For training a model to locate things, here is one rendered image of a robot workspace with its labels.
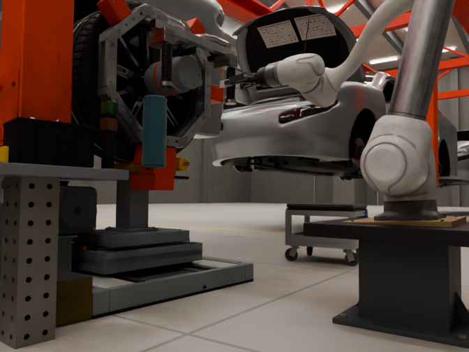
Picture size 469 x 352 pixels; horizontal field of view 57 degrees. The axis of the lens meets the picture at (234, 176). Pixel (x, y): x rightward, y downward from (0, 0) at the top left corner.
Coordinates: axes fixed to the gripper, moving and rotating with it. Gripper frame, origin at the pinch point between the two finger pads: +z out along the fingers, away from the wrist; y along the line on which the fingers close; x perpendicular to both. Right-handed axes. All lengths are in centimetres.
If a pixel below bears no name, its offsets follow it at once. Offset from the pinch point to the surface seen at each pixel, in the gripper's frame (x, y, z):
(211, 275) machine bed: -77, -5, 4
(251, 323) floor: -83, -27, -33
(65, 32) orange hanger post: 6, -63, 14
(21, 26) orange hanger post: 4, -76, 15
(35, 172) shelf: -40, -81, -8
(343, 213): -54, 89, -7
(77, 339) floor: -83, -69, -8
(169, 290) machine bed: -79, -26, 4
